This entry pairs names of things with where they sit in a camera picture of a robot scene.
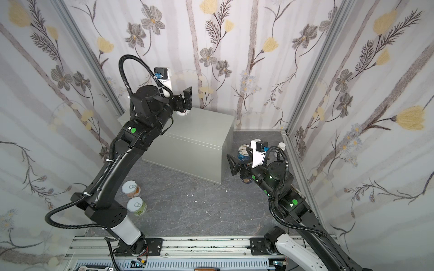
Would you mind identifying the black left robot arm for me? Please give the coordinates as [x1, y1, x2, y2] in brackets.
[45, 54, 192, 256]

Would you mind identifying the blue can silver lid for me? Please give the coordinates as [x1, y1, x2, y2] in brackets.
[238, 144, 253, 161]

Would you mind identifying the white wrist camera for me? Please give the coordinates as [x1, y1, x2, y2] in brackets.
[250, 139, 269, 168]
[154, 67, 172, 90]

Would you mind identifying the orange can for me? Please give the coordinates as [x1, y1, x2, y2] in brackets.
[122, 180, 141, 198]

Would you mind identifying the dark blue can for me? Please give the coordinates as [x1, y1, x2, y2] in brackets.
[241, 176, 253, 184]

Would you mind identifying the white plastic bottle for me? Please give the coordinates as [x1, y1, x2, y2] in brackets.
[278, 142, 286, 151]

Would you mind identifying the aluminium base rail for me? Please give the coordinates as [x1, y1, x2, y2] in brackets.
[60, 234, 327, 271]

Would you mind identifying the light blue can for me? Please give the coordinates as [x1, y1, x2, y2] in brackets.
[175, 110, 190, 116]

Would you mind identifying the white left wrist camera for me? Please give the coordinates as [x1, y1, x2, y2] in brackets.
[154, 67, 172, 90]

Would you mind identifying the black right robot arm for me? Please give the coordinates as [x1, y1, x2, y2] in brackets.
[227, 146, 364, 271]

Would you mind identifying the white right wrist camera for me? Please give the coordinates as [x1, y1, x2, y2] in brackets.
[250, 139, 269, 168]

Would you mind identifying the grey metal cabinet counter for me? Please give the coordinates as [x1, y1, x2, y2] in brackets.
[118, 106, 235, 185]

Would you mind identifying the green can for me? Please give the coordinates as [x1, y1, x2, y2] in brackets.
[127, 196, 147, 216]

